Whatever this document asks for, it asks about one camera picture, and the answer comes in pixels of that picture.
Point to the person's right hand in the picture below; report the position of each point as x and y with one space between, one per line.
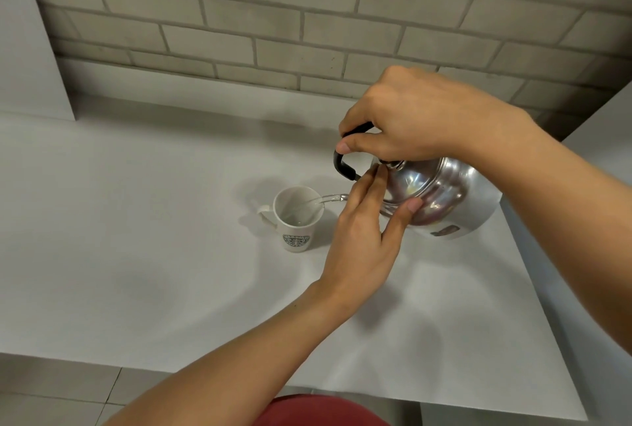
434 114

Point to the person's left hand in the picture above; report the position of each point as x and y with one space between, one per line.
360 253

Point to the person's right thumb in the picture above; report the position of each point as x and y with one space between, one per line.
363 144

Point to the person's left thumb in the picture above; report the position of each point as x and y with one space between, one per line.
404 218

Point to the silver kettle lid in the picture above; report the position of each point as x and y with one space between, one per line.
412 183

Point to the person's right forearm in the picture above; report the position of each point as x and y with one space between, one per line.
577 213

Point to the person's left forearm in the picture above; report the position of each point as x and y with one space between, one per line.
237 366

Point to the white mug with green print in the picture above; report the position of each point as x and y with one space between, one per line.
295 228

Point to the person's red clothing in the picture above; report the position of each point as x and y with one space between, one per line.
316 412

